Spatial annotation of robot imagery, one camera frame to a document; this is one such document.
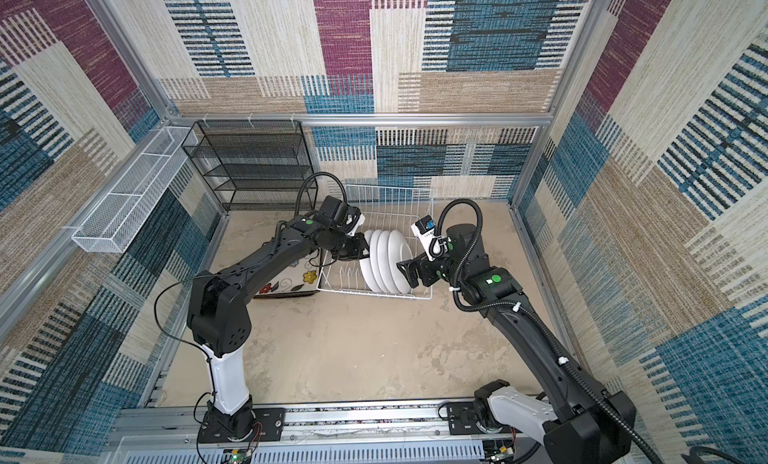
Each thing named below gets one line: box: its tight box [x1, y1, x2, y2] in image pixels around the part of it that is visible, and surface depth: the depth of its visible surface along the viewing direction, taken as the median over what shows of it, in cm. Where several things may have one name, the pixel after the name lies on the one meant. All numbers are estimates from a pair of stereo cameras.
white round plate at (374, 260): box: [370, 230, 389, 293], surface depth 87 cm
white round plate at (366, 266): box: [359, 230, 382, 293], surface depth 86 cm
